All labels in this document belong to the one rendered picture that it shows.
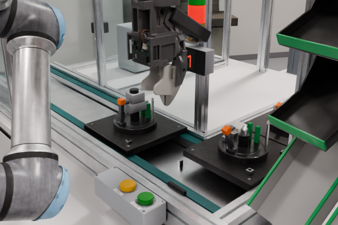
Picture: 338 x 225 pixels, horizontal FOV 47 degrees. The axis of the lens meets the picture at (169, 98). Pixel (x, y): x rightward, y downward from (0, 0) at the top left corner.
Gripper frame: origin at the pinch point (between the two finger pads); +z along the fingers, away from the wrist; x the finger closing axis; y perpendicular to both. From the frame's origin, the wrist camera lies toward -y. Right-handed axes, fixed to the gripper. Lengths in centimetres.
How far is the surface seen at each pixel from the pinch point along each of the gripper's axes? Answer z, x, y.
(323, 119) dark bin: 1.7, 23.8, -17.2
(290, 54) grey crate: 48, -95, -205
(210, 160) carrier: 26.2, -7.6, -22.0
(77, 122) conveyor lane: 29, -58, -10
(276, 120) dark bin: 2.5, 17.3, -11.9
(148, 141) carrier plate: 26.2, -27.5, -16.3
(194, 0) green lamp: -14.3, -22.9, -29.6
